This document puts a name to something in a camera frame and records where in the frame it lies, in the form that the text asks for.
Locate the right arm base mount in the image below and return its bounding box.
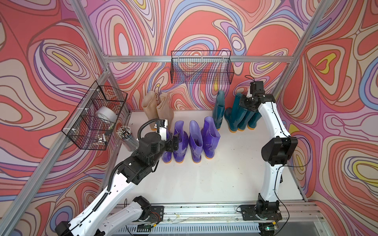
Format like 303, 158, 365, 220
238, 202, 283, 222

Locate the metal pen holder cup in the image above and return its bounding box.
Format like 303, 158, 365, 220
116, 125, 139, 152

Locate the black wire basket back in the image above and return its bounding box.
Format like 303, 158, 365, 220
170, 49, 234, 85

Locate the white tape roll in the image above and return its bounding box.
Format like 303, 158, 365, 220
95, 106, 118, 123

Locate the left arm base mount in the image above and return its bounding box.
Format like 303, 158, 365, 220
136, 205, 164, 224

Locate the black wire basket left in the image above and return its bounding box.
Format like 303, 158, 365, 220
62, 82, 128, 150

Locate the beige rain boot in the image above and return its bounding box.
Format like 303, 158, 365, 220
141, 91, 159, 120
157, 93, 174, 129

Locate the purple rain boot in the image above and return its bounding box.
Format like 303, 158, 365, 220
189, 120, 203, 163
161, 130, 172, 163
173, 121, 189, 163
201, 117, 221, 159

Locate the purple rain boot back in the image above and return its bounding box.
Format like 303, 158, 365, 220
201, 117, 221, 159

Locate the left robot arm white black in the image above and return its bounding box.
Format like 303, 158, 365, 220
55, 119, 178, 236

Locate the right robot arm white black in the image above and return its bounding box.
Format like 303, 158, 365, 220
239, 94, 298, 219

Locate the teal rain boot back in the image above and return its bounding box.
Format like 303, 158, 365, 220
212, 90, 225, 129

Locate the purple rain boot front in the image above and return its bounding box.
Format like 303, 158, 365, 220
189, 120, 203, 163

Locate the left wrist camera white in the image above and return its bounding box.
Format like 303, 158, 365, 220
156, 119, 169, 141

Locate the black wire basket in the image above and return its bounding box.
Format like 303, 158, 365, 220
170, 49, 234, 85
62, 82, 128, 150

